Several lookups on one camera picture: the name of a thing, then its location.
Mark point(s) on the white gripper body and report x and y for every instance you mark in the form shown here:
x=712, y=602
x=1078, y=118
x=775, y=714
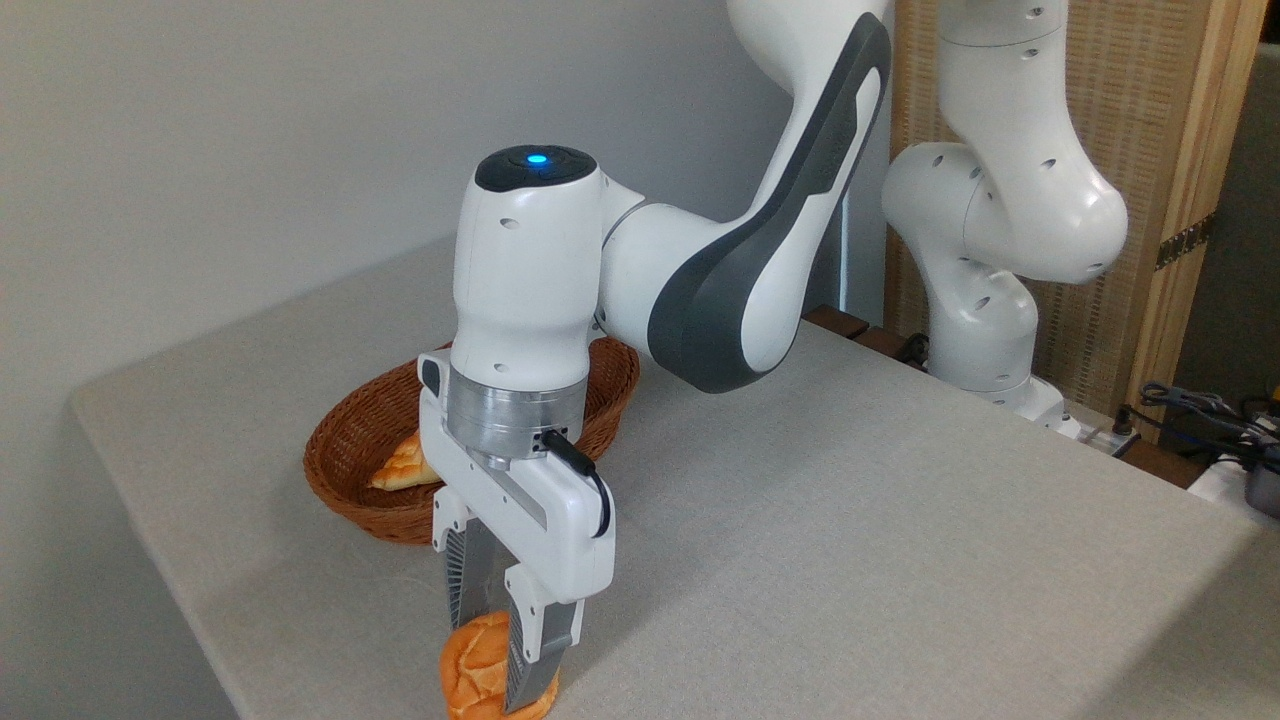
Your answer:
x=560, y=540

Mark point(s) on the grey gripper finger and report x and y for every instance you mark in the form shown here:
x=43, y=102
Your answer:
x=472, y=580
x=535, y=660

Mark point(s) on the brown wicker basket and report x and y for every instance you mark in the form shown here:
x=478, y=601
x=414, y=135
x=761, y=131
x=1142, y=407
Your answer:
x=350, y=450

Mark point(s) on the round orange bread roll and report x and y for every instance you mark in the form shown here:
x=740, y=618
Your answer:
x=475, y=670

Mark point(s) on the brass screen hinge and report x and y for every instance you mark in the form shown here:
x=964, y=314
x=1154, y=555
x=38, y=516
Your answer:
x=1185, y=242

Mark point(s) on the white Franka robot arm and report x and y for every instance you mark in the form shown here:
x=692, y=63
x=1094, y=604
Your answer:
x=740, y=290

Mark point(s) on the white vertical wall strip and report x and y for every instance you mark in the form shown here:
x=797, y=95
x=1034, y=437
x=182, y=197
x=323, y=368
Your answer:
x=845, y=270

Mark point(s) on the long braided bread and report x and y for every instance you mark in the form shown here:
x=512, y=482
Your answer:
x=405, y=470

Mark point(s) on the white power strip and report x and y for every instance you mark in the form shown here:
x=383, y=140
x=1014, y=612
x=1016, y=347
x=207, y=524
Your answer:
x=1100, y=435

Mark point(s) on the woven wooden folding screen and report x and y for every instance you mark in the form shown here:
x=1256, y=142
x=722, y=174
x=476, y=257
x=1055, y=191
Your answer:
x=1150, y=100

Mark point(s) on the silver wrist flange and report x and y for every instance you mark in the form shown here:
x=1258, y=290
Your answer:
x=500, y=415

